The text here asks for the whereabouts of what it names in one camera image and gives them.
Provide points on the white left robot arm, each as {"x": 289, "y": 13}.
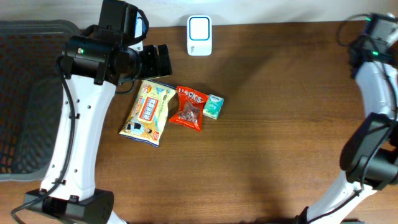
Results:
{"x": 91, "y": 67}

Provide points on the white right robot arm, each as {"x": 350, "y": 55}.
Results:
{"x": 366, "y": 167}

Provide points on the teal tissue pack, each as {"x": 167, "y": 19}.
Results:
{"x": 213, "y": 106}

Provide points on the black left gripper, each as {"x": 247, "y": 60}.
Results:
{"x": 149, "y": 62}

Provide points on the red snack bag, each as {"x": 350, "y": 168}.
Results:
{"x": 190, "y": 110}

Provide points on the yellow wet wipes pack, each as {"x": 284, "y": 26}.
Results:
{"x": 148, "y": 116}

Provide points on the white barcode scanner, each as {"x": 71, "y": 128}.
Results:
{"x": 199, "y": 35}

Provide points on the grey plastic basket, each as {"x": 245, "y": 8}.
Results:
{"x": 31, "y": 95}

